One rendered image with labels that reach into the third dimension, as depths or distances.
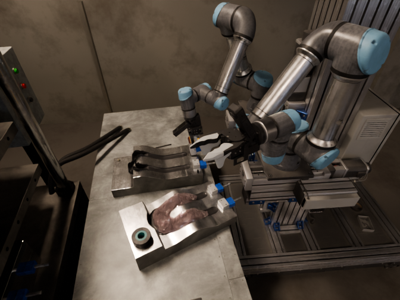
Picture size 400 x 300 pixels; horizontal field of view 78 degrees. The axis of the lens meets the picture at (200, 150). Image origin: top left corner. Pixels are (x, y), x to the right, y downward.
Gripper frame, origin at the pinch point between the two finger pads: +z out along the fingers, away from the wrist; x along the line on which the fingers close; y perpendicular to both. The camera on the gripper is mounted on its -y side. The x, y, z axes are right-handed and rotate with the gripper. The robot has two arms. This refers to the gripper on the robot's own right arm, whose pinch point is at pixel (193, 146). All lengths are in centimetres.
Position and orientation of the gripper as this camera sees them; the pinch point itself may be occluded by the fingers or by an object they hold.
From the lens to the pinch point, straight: 146.8
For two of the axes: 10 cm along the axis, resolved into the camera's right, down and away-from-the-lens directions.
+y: 9.7, -2.4, 0.6
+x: -1.8, -5.4, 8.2
